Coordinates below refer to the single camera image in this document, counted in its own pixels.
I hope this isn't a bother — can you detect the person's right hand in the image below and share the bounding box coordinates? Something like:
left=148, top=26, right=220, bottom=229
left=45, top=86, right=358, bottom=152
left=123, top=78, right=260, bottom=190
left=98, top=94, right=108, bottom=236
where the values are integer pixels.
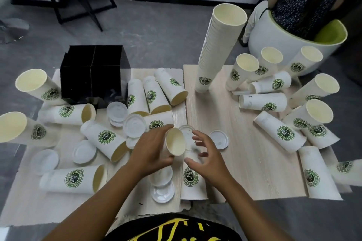
left=184, top=130, right=233, bottom=191

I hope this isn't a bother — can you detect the person's left hand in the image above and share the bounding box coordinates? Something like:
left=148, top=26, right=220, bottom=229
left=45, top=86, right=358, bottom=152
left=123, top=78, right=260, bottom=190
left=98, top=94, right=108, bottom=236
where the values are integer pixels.
left=127, top=124, right=176, bottom=179

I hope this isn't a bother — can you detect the cream-lined white drinking cup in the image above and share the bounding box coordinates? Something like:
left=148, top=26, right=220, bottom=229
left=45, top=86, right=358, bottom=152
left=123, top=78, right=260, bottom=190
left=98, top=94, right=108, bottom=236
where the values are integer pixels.
left=165, top=127, right=187, bottom=157

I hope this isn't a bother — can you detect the person's left forearm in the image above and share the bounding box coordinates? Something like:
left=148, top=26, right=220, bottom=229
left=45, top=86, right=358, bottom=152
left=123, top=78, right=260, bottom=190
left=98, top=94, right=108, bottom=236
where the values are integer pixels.
left=42, top=162, right=150, bottom=241

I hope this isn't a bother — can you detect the person's right forearm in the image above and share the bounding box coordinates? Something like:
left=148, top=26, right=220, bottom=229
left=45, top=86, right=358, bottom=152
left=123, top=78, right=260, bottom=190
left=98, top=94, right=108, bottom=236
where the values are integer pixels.
left=209, top=174, right=292, bottom=241

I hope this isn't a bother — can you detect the scatter of white plastic lids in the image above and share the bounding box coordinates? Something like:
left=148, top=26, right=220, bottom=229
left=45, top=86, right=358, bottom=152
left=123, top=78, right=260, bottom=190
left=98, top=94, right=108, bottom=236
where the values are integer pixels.
left=30, top=101, right=229, bottom=204

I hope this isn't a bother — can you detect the black yellow printed shirt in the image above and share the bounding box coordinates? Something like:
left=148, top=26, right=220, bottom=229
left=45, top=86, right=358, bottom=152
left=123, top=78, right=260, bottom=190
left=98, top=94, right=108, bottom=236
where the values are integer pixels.
left=104, top=213, right=241, bottom=241

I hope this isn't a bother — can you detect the scatter of logo paper cups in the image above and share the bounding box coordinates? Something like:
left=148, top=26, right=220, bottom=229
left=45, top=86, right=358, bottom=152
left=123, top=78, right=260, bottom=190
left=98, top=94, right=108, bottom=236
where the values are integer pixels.
left=0, top=68, right=208, bottom=201
left=225, top=46, right=362, bottom=201

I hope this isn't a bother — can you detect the black cardboard divider box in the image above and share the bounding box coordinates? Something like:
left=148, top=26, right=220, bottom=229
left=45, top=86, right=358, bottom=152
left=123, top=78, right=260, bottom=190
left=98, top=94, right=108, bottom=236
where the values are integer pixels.
left=60, top=45, right=131, bottom=109

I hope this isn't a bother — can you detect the tall stack of nested cups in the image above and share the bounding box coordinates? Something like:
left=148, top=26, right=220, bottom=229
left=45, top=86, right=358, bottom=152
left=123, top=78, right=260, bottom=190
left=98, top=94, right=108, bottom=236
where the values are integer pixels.
left=195, top=3, right=248, bottom=93

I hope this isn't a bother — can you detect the white green tub chair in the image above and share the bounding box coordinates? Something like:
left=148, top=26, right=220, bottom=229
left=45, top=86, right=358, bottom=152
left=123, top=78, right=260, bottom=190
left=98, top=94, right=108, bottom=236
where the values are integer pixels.
left=248, top=9, right=348, bottom=77

